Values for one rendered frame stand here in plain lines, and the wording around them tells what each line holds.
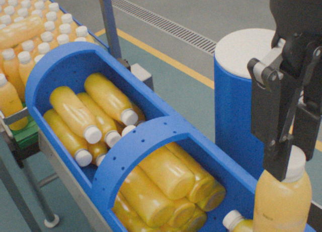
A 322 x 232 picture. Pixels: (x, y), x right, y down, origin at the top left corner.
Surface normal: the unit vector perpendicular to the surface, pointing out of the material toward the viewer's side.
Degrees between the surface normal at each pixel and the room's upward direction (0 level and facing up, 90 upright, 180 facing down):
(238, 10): 0
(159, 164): 22
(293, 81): 79
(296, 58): 90
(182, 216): 88
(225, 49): 0
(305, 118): 91
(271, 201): 73
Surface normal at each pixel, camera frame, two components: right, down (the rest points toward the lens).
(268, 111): -0.81, 0.49
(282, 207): -0.31, 0.44
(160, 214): 0.59, 0.51
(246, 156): -0.29, 0.67
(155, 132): -0.04, -0.77
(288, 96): -0.82, 0.30
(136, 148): -0.30, -0.60
